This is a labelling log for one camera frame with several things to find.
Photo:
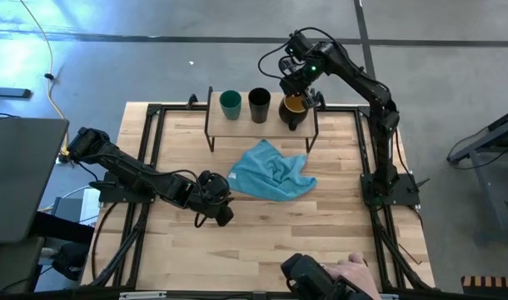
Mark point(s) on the grey metal stand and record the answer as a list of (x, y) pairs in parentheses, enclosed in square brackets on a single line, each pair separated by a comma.
[(491, 191)]

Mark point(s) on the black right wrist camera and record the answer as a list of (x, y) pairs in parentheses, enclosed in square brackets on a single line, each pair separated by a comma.
[(299, 43)]

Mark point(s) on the black plastic cup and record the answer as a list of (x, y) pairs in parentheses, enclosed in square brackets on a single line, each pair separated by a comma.
[(259, 106)]

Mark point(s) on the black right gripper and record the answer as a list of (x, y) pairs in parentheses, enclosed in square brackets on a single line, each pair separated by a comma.
[(300, 75)]

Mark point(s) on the person's hand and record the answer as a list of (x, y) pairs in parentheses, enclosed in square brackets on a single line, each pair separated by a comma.
[(358, 275)]

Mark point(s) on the blue microfibre cloth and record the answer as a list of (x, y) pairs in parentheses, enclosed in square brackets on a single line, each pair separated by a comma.
[(270, 175)]

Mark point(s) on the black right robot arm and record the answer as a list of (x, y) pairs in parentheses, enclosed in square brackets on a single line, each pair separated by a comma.
[(383, 125)]

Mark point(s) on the grey desk top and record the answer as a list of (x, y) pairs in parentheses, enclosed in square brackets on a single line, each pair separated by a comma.
[(21, 179)]

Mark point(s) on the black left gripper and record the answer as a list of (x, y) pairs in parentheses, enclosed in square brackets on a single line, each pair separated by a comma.
[(214, 196)]

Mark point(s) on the dark brown mug yellow inside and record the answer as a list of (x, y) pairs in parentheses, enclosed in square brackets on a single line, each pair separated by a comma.
[(291, 114)]

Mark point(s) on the flat black bar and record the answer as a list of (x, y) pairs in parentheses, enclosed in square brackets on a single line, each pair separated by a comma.
[(8, 92)]

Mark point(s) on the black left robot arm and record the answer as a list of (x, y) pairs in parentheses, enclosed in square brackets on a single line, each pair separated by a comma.
[(129, 171)]

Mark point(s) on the black frame clamp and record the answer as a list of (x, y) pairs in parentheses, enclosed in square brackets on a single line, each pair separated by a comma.
[(192, 100), (320, 101)]

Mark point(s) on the yellow power plug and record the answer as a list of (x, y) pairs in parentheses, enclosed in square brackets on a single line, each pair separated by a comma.
[(65, 155)]

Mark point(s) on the thin black hex key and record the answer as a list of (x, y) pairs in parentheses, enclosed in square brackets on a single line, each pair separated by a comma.
[(416, 259)]

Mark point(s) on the black handheld controller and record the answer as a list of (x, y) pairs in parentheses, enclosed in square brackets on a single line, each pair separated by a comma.
[(308, 275)]

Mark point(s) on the wooden shelf with black legs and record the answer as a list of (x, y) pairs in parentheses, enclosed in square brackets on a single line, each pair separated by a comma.
[(237, 127)]

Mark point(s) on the black and wood striped object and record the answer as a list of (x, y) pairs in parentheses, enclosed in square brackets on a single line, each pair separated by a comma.
[(491, 285)]

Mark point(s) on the black aluminium table frame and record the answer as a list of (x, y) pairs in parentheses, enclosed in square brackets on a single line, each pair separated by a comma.
[(154, 109)]

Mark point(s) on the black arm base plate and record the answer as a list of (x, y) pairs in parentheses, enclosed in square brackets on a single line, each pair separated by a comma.
[(108, 196), (404, 196)]

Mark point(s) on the green plastic cup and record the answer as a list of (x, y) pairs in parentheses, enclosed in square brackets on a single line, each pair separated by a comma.
[(230, 104)]

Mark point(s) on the silver frame bracket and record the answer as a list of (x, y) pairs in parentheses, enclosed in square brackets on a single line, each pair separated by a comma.
[(141, 295)]

